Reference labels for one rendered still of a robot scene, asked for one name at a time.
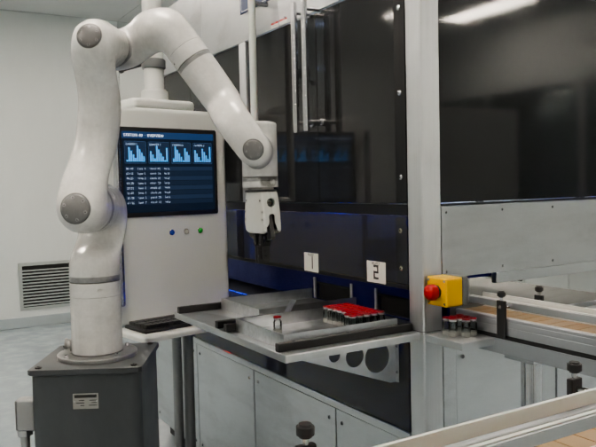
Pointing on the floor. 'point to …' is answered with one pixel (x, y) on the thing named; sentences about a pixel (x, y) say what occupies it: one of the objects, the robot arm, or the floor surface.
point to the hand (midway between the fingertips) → (262, 254)
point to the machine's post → (423, 209)
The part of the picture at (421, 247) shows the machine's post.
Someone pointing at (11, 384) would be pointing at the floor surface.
